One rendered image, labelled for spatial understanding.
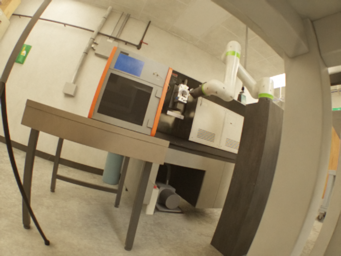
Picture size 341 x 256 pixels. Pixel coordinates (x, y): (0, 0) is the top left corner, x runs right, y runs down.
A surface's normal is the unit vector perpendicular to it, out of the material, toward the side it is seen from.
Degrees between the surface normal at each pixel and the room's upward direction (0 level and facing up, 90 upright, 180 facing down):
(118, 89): 90
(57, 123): 90
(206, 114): 90
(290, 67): 90
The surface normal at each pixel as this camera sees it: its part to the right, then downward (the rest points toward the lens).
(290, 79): -0.89, -0.27
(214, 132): 0.39, -0.02
